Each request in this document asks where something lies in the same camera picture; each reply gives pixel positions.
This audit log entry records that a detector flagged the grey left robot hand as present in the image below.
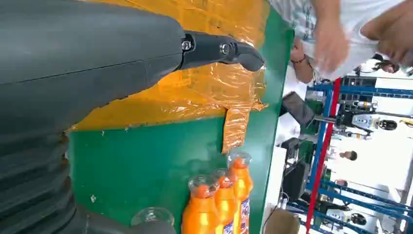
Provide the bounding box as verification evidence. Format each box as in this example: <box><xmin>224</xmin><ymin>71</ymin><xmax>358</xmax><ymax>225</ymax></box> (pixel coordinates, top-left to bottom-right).
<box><xmin>0</xmin><ymin>0</ymin><xmax>266</xmax><ymax>234</ymax></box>

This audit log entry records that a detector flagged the orange drink bottle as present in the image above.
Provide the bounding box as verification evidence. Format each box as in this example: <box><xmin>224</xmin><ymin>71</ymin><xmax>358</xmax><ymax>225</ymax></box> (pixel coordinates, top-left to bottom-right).
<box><xmin>130</xmin><ymin>206</ymin><xmax>175</xmax><ymax>227</ymax></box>
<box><xmin>181</xmin><ymin>174</ymin><xmax>222</xmax><ymax>234</ymax></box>
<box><xmin>211</xmin><ymin>168</ymin><xmax>239</xmax><ymax>234</ymax></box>
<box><xmin>227</xmin><ymin>152</ymin><xmax>254</xmax><ymax>234</ymax></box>

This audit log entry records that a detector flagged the green table mat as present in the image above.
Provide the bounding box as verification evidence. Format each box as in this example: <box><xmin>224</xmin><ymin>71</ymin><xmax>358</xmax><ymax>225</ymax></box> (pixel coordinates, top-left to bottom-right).
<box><xmin>68</xmin><ymin>6</ymin><xmax>295</xmax><ymax>234</ymax></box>

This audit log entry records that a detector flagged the white table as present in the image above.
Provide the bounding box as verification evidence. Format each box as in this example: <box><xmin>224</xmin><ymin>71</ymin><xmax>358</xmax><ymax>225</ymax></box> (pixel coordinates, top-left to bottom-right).
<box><xmin>260</xmin><ymin>64</ymin><xmax>312</xmax><ymax>234</ymax></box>

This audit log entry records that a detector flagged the person's left hand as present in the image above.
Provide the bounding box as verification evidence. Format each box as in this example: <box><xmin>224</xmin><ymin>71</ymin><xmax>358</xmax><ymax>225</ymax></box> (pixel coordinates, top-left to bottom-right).
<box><xmin>289</xmin><ymin>38</ymin><xmax>316</xmax><ymax>84</ymax></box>

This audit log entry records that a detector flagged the person's hand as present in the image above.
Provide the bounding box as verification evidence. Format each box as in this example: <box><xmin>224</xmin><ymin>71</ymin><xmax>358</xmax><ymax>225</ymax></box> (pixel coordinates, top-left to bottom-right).
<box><xmin>313</xmin><ymin>19</ymin><xmax>351</xmax><ymax>73</ymax></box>
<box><xmin>289</xmin><ymin>38</ymin><xmax>316</xmax><ymax>84</ymax></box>

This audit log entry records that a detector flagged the black tablet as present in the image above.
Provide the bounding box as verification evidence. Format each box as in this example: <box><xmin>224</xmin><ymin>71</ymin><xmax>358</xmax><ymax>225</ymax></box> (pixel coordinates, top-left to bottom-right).
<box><xmin>282</xmin><ymin>91</ymin><xmax>316</xmax><ymax>127</ymax></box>

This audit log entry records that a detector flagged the blue metal rack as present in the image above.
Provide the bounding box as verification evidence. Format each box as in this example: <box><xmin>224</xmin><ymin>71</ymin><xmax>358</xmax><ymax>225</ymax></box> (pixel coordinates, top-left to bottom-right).
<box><xmin>304</xmin><ymin>76</ymin><xmax>413</xmax><ymax>234</ymax></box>

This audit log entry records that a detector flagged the person's right hand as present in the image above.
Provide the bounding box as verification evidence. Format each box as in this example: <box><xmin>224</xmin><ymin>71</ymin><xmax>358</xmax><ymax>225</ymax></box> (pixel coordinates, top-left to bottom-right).
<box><xmin>313</xmin><ymin>19</ymin><xmax>351</xmax><ymax>73</ymax></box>

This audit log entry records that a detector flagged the brown cardboard box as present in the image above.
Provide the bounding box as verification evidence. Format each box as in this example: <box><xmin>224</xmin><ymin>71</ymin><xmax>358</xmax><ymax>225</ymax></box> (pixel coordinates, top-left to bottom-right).
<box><xmin>263</xmin><ymin>208</ymin><xmax>301</xmax><ymax>234</ymax></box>

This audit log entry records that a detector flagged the bystander person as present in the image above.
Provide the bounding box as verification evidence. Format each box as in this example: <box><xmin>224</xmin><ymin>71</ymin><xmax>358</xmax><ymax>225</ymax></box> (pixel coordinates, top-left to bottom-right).
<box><xmin>338</xmin><ymin>150</ymin><xmax>358</xmax><ymax>162</ymax></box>
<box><xmin>371</xmin><ymin>53</ymin><xmax>401</xmax><ymax>75</ymax></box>

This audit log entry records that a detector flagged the red metal post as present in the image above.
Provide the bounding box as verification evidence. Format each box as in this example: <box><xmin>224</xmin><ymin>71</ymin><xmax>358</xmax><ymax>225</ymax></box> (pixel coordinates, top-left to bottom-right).
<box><xmin>304</xmin><ymin>77</ymin><xmax>343</xmax><ymax>234</ymax></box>

